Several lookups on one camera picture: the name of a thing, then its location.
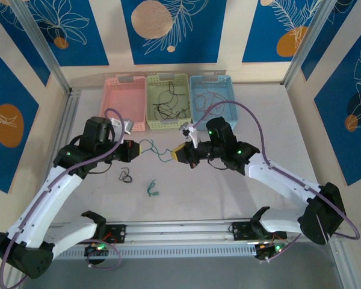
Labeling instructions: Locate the thin green wire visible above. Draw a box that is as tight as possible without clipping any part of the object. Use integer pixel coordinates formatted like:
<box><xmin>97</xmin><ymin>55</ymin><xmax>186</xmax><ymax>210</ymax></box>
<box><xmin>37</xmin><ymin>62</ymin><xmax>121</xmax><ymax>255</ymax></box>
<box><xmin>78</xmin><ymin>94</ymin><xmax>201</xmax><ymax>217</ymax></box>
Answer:
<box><xmin>146</xmin><ymin>179</ymin><xmax>160</xmax><ymax>197</ymax></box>
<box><xmin>140</xmin><ymin>138</ymin><xmax>177</xmax><ymax>163</ymax></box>

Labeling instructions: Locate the thin black wire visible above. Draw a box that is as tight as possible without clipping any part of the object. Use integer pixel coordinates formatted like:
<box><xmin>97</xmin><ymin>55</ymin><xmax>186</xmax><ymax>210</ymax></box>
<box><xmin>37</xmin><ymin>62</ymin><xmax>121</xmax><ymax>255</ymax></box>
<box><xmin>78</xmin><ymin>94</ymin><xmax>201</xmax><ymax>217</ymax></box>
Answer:
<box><xmin>153</xmin><ymin>101</ymin><xmax>174</xmax><ymax>120</ymax></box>
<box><xmin>118</xmin><ymin>167</ymin><xmax>133</xmax><ymax>184</ymax></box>
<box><xmin>168</xmin><ymin>101</ymin><xmax>191</xmax><ymax>119</ymax></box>
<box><xmin>158</xmin><ymin>81</ymin><xmax>187</xmax><ymax>105</ymax></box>

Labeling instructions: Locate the thin red wire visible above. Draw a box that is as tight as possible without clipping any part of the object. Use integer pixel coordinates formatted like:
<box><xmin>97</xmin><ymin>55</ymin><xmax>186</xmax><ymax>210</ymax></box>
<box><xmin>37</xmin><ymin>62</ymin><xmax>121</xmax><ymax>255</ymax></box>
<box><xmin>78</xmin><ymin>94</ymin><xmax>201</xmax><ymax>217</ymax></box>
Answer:
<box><xmin>195</xmin><ymin>93</ymin><xmax>226</xmax><ymax>117</ymax></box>

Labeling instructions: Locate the pink plastic basket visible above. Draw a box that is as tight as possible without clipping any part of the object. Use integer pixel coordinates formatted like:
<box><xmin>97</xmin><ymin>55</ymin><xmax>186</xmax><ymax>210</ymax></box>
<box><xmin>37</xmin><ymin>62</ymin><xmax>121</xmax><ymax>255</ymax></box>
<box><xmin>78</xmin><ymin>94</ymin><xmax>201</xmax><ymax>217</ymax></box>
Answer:
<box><xmin>99</xmin><ymin>75</ymin><xmax>147</xmax><ymax>134</ymax></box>

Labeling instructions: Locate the blue plastic basket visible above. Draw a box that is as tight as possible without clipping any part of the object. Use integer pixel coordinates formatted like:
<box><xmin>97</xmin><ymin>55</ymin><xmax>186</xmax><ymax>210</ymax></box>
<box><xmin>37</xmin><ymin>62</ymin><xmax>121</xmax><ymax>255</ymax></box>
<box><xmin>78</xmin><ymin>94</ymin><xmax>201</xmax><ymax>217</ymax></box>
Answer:
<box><xmin>188</xmin><ymin>74</ymin><xmax>239</xmax><ymax>131</ymax></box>

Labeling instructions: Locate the green plastic basket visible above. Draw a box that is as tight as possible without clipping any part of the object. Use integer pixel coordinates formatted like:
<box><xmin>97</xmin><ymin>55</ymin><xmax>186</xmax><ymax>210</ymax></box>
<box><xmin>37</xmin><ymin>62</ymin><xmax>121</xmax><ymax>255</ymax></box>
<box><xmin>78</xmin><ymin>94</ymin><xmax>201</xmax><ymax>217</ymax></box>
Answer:
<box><xmin>145</xmin><ymin>73</ymin><xmax>192</xmax><ymax>130</ymax></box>

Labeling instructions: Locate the left base circuit board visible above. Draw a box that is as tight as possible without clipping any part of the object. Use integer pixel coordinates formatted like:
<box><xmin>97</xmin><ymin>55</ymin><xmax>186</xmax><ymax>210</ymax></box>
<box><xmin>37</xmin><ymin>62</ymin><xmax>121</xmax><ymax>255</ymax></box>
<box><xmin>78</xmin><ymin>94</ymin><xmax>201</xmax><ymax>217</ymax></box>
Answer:
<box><xmin>84</xmin><ymin>244</ymin><xmax>109</xmax><ymax>258</ymax></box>

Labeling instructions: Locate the base circuit board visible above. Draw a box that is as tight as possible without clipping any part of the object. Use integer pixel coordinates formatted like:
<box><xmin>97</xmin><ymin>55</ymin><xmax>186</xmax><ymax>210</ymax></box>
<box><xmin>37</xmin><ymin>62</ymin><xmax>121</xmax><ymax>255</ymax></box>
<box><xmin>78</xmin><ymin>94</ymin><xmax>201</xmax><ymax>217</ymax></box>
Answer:
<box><xmin>84</xmin><ymin>244</ymin><xmax>109</xmax><ymax>258</ymax></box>
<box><xmin>255</xmin><ymin>242</ymin><xmax>286</xmax><ymax>262</ymax></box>

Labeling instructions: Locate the grey metal panel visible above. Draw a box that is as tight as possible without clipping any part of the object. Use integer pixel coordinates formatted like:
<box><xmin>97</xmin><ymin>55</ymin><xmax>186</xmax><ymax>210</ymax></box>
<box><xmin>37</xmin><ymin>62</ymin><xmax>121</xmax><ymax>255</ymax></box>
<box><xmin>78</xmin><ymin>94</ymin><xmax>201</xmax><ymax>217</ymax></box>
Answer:
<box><xmin>17</xmin><ymin>240</ymin><xmax>350</xmax><ymax>289</ymax></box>

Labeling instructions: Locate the right base circuit board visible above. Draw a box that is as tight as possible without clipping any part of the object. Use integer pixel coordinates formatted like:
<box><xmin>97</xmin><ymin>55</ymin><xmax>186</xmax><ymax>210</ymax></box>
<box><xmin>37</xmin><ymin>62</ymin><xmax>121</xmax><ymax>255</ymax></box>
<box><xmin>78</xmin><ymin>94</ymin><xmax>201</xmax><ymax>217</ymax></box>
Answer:
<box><xmin>255</xmin><ymin>242</ymin><xmax>286</xmax><ymax>262</ymax></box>

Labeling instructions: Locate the aluminium side rail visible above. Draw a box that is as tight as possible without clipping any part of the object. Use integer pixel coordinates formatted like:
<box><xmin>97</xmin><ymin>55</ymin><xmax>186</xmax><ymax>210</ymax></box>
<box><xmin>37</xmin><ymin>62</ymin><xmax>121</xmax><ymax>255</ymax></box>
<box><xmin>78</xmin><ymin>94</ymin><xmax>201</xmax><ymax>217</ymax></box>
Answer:
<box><xmin>329</xmin><ymin>240</ymin><xmax>351</xmax><ymax>289</ymax></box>
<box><xmin>46</xmin><ymin>88</ymin><xmax>82</xmax><ymax>222</ymax></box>

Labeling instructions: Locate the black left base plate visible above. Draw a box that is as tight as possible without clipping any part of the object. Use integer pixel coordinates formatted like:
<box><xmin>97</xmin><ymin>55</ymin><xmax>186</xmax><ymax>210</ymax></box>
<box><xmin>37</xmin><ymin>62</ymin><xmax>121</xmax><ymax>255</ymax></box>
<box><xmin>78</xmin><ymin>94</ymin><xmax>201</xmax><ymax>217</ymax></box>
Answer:
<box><xmin>103</xmin><ymin>224</ymin><xmax>127</xmax><ymax>244</ymax></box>

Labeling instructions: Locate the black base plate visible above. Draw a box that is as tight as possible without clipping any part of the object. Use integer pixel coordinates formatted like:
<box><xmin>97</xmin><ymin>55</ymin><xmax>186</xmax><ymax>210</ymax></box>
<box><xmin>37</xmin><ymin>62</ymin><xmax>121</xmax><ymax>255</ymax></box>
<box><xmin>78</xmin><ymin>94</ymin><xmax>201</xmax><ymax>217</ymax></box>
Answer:
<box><xmin>103</xmin><ymin>224</ymin><xmax>127</xmax><ymax>244</ymax></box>
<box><xmin>230</xmin><ymin>221</ymin><xmax>288</xmax><ymax>241</ymax></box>

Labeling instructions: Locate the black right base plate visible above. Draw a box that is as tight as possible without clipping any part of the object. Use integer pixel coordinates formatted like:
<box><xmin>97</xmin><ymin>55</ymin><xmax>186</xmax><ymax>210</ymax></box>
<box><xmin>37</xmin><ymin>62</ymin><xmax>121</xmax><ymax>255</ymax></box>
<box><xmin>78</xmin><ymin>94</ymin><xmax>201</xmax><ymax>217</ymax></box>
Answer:
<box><xmin>230</xmin><ymin>221</ymin><xmax>288</xmax><ymax>241</ymax></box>

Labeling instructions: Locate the grey slotted cable duct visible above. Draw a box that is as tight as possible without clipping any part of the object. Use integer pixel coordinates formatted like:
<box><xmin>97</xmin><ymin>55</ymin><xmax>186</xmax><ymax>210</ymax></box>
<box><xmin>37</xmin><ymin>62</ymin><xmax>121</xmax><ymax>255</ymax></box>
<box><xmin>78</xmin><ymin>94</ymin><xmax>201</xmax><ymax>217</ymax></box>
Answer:
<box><xmin>51</xmin><ymin>242</ymin><xmax>259</xmax><ymax>260</ymax></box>

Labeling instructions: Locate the aluminium frame post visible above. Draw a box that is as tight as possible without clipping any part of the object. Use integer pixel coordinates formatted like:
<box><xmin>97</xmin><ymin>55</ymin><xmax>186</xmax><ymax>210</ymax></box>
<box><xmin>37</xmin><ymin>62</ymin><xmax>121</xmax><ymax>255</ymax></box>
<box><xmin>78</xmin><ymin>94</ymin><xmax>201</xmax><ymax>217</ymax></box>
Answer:
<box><xmin>283</xmin><ymin>0</ymin><xmax>339</xmax><ymax>89</ymax></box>
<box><xmin>10</xmin><ymin>0</ymin><xmax>72</xmax><ymax>94</ymax></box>

